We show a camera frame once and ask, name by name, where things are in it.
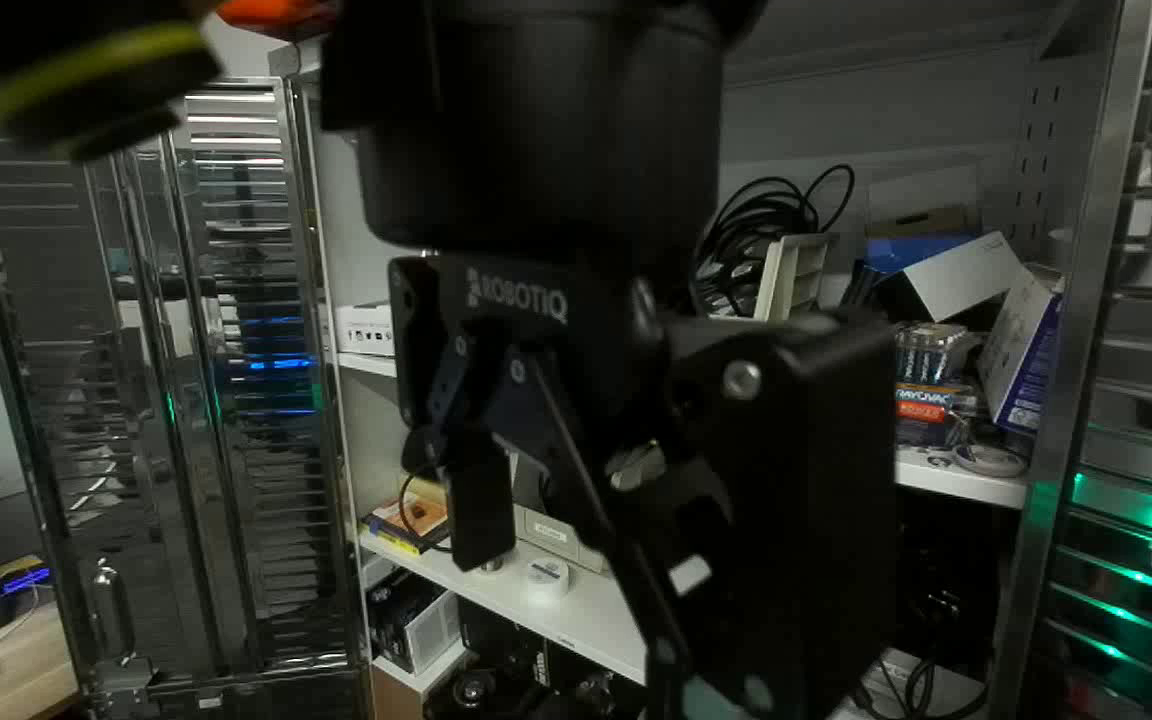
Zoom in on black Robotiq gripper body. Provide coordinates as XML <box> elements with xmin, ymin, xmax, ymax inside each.
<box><xmin>384</xmin><ymin>244</ymin><xmax>670</xmax><ymax>462</ymax></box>

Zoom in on small orange printed box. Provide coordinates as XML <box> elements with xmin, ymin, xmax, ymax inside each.
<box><xmin>390</xmin><ymin>476</ymin><xmax>461</xmax><ymax>556</ymax></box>

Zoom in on white open box black contents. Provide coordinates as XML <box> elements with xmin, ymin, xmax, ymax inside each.
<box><xmin>367</xmin><ymin>571</ymin><xmax>469</xmax><ymax>700</ymax></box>

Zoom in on white box social media icons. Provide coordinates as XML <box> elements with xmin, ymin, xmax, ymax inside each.
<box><xmin>330</xmin><ymin>302</ymin><xmax>401</xmax><ymax>364</ymax></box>

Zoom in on blue cardboard box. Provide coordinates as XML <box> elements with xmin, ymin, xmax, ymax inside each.
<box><xmin>861</xmin><ymin>228</ymin><xmax>990</xmax><ymax>294</ymax></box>

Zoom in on white cardboard box flap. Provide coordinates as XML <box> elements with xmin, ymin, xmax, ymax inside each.
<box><xmin>900</xmin><ymin>228</ymin><xmax>1030</xmax><ymax>329</ymax></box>

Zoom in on white blue printed box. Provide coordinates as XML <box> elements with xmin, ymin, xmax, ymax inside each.
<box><xmin>976</xmin><ymin>272</ymin><xmax>1072</xmax><ymax>441</ymax></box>

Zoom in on chrome slatted metal rack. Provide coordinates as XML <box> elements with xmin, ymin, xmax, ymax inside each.
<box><xmin>986</xmin><ymin>0</ymin><xmax>1152</xmax><ymax>720</ymax></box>
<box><xmin>0</xmin><ymin>76</ymin><xmax>367</xmax><ymax>714</ymax></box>

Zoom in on gray storage bin white label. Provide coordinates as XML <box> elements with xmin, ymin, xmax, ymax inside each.
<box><xmin>747</xmin><ymin>228</ymin><xmax>861</xmax><ymax>323</ymax></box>

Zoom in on orange battery pack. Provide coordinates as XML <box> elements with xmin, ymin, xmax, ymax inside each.
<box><xmin>892</xmin><ymin>382</ymin><xmax>986</xmax><ymax>451</ymax></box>

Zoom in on white shelf unit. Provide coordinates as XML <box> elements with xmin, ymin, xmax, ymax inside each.
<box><xmin>267</xmin><ymin>0</ymin><xmax>1141</xmax><ymax>720</ymax></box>

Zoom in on clear pack of batteries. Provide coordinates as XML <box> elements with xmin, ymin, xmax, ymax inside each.
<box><xmin>892</xmin><ymin>321</ymin><xmax>986</xmax><ymax>392</ymax></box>

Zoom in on orange plastic case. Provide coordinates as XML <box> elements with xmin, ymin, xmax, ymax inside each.
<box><xmin>210</xmin><ymin>0</ymin><xmax>342</xmax><ymax>42</ymax></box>

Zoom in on black device blue light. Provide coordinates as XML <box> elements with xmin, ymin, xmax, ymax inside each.
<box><xmin>0</xmin><ymin>556</ymin><xmax>60</xmax><ymax>632</ymax></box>

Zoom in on black coiled cable bundle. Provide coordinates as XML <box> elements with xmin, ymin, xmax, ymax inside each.
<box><xmin>691</xmin><ymin>161</ymin><xmax>861</xmax><ymax>321</ymax></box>

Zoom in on white cable coil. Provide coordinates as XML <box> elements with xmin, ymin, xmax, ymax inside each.
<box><xmin>950</xmin><ymin>441</ymin><xmax>1030</xmax><ymax>483</ymax></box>

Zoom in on yellow black strap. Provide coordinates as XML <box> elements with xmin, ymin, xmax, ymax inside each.
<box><xmin>0</xmin><ymin>0</ymin><xmax>228</xmax><ymax>170</ymax></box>

